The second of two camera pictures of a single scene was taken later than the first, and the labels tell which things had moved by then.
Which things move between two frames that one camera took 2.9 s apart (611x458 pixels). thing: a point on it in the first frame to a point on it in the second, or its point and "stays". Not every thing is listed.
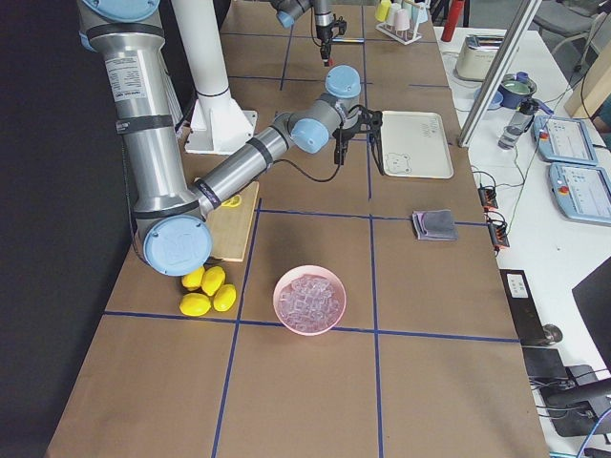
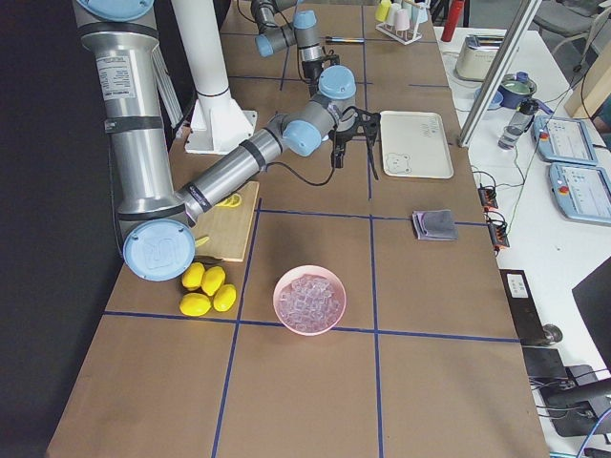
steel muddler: (348, 40) stays
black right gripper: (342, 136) stays
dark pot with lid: (514, 89) stays
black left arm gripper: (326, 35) to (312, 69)
